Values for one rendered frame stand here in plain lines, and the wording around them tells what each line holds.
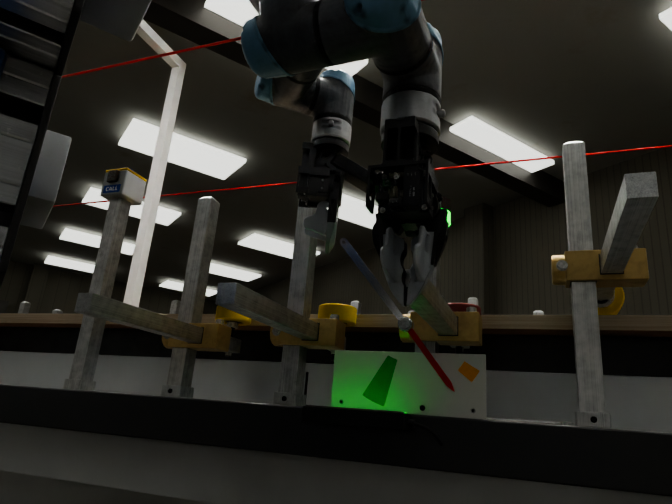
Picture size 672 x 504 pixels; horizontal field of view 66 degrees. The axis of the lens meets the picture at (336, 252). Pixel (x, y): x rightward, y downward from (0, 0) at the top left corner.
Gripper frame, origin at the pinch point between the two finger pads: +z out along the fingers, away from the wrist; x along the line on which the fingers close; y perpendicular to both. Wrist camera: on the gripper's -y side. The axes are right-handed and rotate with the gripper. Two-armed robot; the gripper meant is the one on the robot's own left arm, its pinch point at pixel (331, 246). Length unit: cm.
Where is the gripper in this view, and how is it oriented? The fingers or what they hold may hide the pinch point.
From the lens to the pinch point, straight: 93.3
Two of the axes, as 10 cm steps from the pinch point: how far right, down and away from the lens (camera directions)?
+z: -0.9, 9.5, -3.0
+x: -0.1, -3.1, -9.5
